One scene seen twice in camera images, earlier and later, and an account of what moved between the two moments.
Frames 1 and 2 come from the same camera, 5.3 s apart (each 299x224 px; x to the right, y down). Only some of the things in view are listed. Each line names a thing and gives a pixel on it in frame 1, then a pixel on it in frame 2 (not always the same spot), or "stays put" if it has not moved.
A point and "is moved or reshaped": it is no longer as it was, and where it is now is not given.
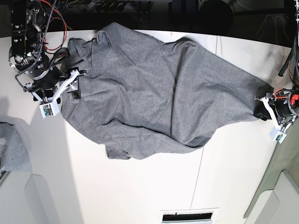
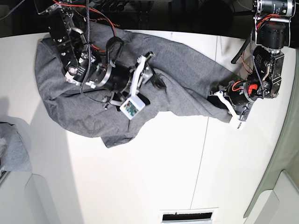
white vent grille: (195, 216) stays put
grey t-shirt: (142, 94) is moved or reshaped
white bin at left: (25, 198) stays put
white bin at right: (279, 206) stays put
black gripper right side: (281, 107) → (238, 95)
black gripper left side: (48, 84) → (118, 78)
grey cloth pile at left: (14, 156) stays put
